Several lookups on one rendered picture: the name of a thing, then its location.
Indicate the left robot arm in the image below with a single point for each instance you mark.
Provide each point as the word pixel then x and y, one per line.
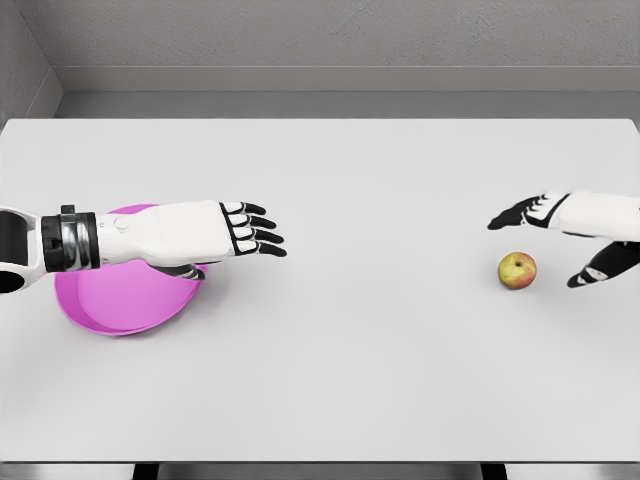
pixel 75 242

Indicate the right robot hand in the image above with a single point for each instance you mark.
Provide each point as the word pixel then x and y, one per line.
pixel 590 217

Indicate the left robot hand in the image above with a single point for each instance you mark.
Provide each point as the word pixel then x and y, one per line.
pixel 192 232

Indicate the yellow-red apple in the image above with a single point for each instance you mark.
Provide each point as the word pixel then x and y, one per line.
pixel 517 270

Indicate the pink plate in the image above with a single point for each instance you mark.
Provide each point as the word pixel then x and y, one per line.
pixel 130 300

